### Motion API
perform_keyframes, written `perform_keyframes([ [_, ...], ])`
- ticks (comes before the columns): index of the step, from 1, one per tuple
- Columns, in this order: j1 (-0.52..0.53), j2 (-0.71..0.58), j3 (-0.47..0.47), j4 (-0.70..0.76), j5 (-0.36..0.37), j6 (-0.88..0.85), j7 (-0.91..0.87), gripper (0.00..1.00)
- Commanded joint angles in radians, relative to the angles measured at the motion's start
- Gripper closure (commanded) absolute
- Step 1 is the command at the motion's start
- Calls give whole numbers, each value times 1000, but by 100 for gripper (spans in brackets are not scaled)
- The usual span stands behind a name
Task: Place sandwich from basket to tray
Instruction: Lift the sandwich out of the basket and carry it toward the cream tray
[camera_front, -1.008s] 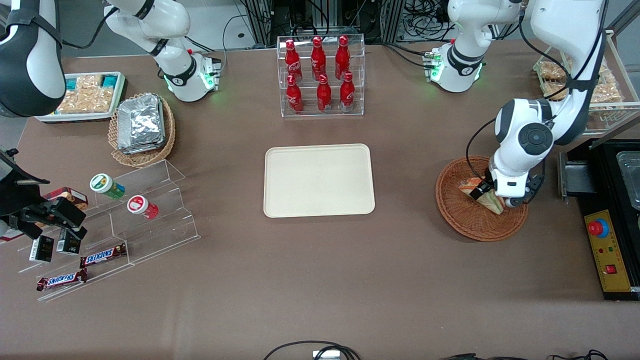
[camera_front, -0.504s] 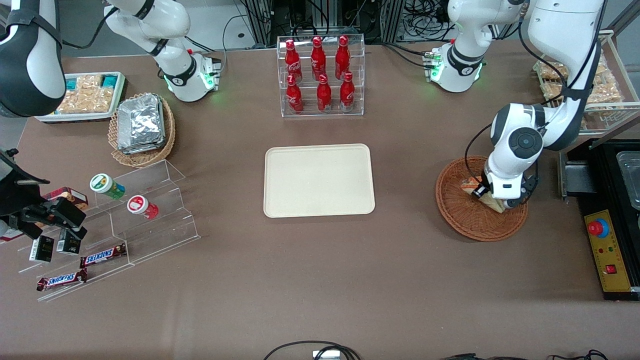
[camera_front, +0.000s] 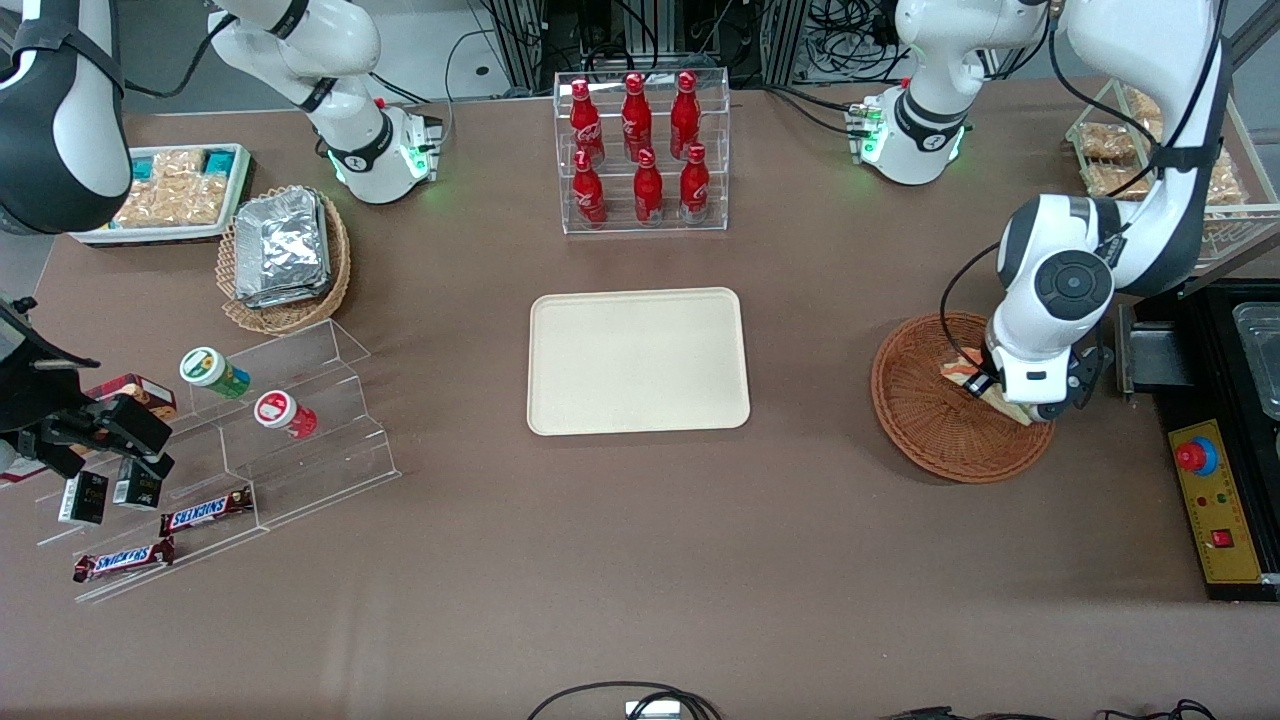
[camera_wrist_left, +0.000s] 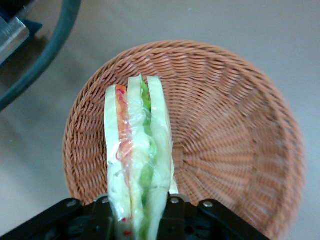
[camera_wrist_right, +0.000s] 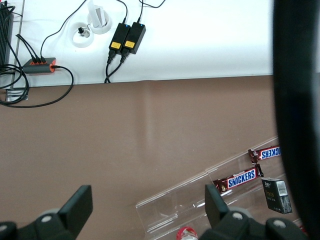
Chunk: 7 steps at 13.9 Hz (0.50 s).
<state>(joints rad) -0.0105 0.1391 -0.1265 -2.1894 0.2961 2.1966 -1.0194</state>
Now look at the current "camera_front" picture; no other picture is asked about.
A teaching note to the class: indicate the green lidded snack can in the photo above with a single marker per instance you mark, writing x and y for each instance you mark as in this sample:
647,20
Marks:
212,371

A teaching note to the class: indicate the red cola bottle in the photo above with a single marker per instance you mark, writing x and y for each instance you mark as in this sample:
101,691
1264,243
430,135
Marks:
636,120
694,188
648,192
584,125
685,118
589,195

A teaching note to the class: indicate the yellow control panel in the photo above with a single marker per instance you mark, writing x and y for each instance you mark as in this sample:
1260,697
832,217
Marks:
1235,540

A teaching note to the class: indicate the clear bag of biscuits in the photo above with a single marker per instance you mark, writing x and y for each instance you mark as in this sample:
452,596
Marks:
1225,185
1115,181
1142,104
1105,141

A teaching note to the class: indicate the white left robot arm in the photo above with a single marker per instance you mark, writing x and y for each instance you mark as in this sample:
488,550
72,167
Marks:
1075,285

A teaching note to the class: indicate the cream rectangular tray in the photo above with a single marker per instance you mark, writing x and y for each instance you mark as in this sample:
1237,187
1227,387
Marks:
638,362

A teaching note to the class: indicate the clear acrylic bottle rack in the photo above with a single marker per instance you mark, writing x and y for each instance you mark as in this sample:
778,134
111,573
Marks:
642,225

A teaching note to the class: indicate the silver foil package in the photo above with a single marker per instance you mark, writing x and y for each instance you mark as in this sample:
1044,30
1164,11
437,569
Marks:
282,248

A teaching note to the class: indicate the brown Snickers bar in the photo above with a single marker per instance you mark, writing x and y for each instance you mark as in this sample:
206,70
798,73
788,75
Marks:
205,512
122,561

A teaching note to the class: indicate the grey metal block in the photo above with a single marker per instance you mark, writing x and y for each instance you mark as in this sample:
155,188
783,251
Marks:
1155,355

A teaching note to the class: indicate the red emergency stop button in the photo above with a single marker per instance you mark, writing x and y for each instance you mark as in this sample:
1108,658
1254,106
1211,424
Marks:
1195,457

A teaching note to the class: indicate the tan wicker basket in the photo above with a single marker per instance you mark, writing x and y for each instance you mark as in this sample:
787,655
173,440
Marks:
290,316

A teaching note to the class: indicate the red lidded snack can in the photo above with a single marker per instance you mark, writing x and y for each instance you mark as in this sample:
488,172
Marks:
280,412

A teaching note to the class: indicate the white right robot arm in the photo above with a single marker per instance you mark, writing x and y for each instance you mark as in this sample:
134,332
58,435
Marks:
300,40

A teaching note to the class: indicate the black control box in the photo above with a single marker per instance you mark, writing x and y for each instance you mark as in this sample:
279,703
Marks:
1210,400

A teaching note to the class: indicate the teal snack packet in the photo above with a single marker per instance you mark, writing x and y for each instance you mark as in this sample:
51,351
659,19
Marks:
218,161
145,168

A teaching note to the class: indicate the clear plastic container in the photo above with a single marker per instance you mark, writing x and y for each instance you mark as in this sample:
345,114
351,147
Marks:
1262,360

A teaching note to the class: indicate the beige snack bag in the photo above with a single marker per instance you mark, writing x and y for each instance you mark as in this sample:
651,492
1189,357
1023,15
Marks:
172,198

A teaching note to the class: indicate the round brown wicker basket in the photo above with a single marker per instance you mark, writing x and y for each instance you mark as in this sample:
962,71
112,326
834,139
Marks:
920,440

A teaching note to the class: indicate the triangle sandwich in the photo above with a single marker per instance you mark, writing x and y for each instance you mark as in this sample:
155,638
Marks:
1008,408

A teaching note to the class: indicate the red brown carton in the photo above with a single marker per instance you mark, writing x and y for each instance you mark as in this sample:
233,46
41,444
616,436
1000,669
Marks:
150,392

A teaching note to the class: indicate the clear acrylic stepped stand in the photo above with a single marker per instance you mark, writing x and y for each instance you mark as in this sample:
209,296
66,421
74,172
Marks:
320,460

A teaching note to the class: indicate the white plastic snack tray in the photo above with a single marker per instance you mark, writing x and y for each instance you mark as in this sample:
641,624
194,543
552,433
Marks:
150,234

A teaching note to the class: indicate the small black box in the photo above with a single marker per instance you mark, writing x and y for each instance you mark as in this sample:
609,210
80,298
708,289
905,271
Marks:
138,488
84,498

